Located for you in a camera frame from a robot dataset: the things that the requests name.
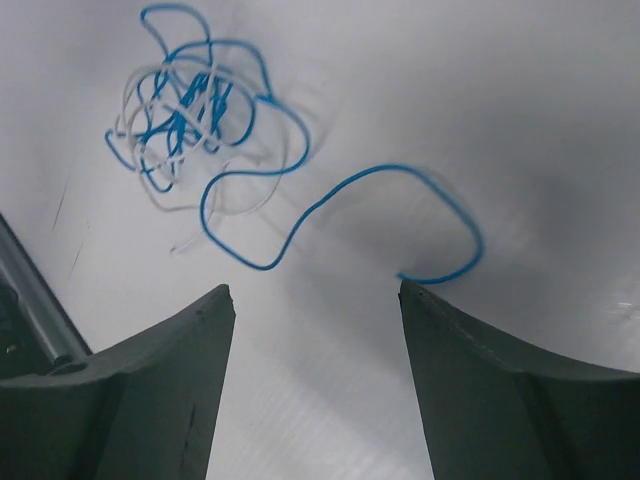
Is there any white thin wire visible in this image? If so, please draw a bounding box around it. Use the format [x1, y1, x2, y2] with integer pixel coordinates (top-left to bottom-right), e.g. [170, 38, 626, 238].
[114, 57, 294, 256]

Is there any left aluminium frame post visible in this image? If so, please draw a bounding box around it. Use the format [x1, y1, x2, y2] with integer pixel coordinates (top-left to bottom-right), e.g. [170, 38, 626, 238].
[1, 216, 92, 369]

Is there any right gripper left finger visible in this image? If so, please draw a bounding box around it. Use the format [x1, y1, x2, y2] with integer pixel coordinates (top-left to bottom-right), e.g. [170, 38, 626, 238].
[1, 285, 235, 479]

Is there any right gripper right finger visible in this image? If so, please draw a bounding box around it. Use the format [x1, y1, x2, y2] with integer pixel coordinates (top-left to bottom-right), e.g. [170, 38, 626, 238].
[399, 281, 639, 479]

